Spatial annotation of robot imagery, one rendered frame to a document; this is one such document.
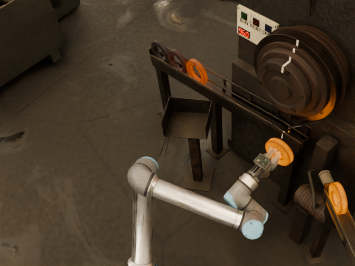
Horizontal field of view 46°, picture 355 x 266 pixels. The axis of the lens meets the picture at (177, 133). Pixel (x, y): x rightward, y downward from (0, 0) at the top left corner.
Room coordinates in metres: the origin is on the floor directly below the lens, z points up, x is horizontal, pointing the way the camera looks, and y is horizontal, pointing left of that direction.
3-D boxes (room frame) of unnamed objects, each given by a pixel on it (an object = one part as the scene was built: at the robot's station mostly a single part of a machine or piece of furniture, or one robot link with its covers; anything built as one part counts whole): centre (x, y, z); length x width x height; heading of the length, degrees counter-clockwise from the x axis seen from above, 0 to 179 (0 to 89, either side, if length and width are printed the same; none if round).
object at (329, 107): (1.38, -0.60, 1.11); 0.47 x 0.06 x 0.47; 35
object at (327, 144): (1.20, -0.74, 0.68); 0.11 x 0.08 x 0.24; 125
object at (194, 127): (1.62, -0.07, 0.36); 0.26 x 0.20 x 0.72; 70
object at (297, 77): (1.33, -0.52, 1.11); 0.28 x 0.06 x 0.28; 35
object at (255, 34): (1.72, -0.49, 1.15); 0.26 x 0.02 x 0.18; 35
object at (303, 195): (1.03, -0.68, 0.27); 0.22 x 0.13 x 0.53; 35
